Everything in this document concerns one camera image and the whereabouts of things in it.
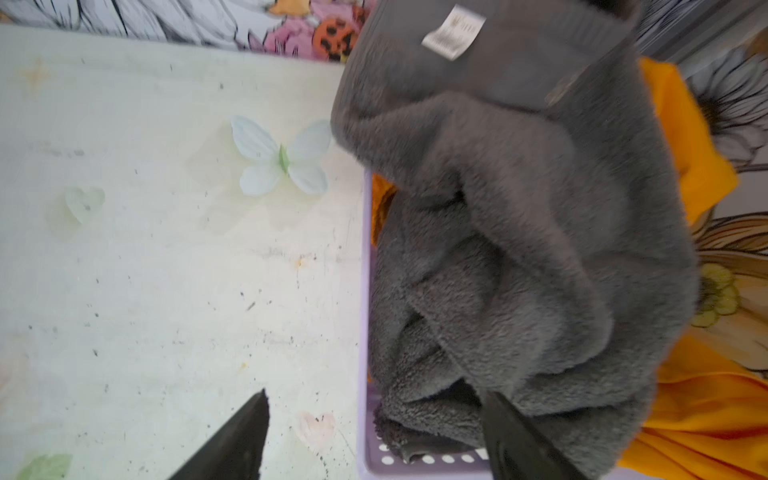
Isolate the grey terry towel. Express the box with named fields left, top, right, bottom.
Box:
left=331, top=1, right=699, bottom=479

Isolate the lilac perforated plastic basket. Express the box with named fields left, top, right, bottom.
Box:
left=357, top=167, right=661, bottom=480

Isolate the orange garment with drawstring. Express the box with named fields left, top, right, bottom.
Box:
left=374, top=49, right=767, bottom=479

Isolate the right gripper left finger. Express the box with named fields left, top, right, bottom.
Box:
left=170, top=389, right=270, bottom=480

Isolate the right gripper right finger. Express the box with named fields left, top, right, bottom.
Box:
left=481, top=392, right=588, bottom=480

